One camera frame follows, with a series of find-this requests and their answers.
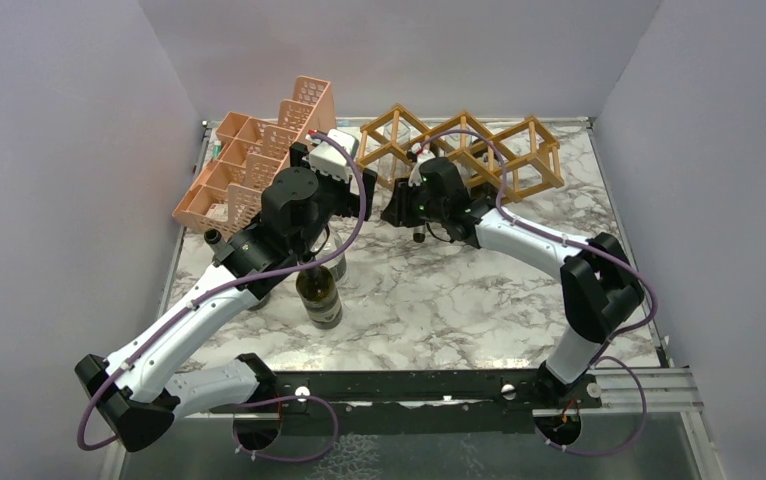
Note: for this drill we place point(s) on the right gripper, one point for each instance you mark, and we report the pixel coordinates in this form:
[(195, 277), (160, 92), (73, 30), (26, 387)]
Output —
[(398, 211)]

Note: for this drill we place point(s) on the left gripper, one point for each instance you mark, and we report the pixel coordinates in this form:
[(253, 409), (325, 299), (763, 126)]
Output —
[(350, 204)]

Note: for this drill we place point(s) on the clear square glass bottle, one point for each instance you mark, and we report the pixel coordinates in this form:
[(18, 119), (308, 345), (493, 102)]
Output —
[(396, 133)]

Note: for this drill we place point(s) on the green bottle white label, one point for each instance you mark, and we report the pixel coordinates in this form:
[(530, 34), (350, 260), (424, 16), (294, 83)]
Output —
[(318, 292)]

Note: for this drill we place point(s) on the wooden wine rack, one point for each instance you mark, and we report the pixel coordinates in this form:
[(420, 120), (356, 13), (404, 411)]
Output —
[(525, 154)]

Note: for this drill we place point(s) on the green Primitivo wine bottle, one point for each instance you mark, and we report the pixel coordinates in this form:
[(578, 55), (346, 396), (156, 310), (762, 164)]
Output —
[(419, 234)]

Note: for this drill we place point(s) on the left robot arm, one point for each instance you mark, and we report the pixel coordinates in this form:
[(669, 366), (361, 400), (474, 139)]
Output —
[(139, 389)]

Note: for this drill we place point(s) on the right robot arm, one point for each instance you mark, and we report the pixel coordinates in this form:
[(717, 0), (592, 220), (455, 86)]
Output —
[(599, 293)]

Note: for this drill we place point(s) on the pink plastic organizer rack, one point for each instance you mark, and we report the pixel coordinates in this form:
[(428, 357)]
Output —
[(226, 194)]

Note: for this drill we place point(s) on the green bottle far left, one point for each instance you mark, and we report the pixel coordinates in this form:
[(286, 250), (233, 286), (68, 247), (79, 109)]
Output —
[(213, 238)]

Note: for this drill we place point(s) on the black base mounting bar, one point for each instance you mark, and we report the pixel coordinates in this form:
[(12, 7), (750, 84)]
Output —
[(411, 402)]

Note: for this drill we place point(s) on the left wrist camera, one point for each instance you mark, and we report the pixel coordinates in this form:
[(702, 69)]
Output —
[(325, 159)]

